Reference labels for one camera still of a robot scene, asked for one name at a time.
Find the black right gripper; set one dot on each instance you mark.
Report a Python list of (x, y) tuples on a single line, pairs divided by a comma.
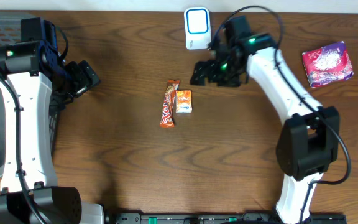
[(210, 65)]

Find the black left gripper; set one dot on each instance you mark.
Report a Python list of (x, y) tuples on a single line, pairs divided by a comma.
[(81, 79)]

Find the small orange snack pack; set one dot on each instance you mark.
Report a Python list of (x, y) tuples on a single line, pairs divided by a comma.
[(184, 101)]

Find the orange chocolate bar wrapper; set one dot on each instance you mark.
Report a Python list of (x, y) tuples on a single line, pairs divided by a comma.
[(169, 98)]

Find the red purple noodle packet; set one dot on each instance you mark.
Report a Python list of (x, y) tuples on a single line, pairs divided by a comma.
[(327, 64)]

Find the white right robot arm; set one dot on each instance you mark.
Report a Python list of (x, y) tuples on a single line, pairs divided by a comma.
[(307, 144)]

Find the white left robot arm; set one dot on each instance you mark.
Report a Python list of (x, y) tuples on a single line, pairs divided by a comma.
[(54, 204)]

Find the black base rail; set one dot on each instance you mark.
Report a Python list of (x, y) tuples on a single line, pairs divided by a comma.
[(136, 218)]

